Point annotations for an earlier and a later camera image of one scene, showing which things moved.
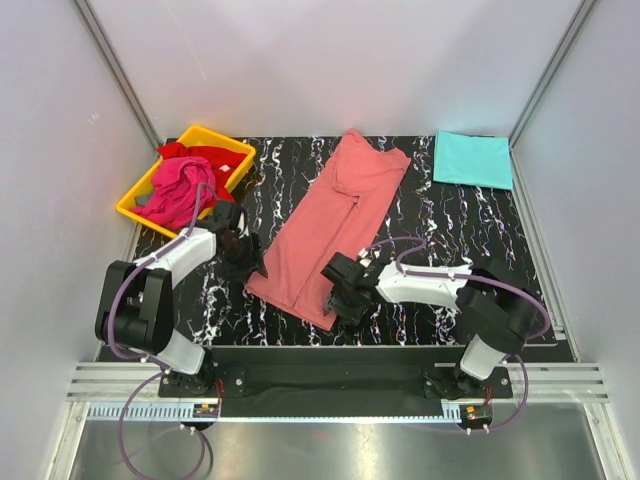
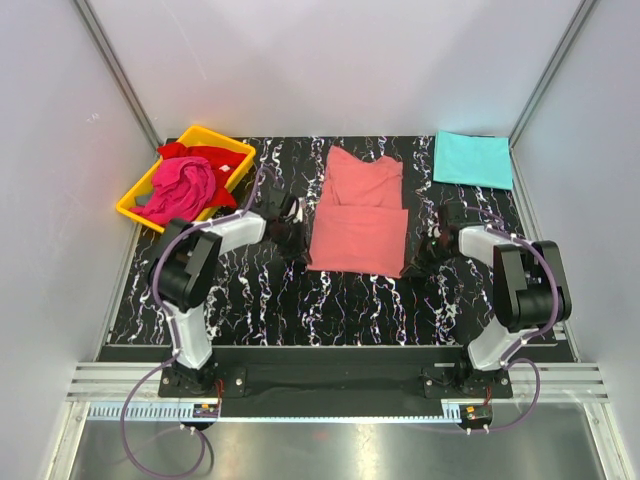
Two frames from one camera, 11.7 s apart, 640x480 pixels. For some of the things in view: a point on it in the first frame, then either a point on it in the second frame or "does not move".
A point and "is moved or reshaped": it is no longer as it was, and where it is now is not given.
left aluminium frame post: (98, 30) does not move
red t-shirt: (223, 161) does not move
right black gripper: (351, 315) to (416, 267)
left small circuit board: (206, 411) does not move
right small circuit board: (480, 413) does not move
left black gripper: (250, 263) to (299, 249)
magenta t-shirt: (175, 190) does not move
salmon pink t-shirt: (344, 205) is moved or reshaped
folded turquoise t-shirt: (471, 160) does not move
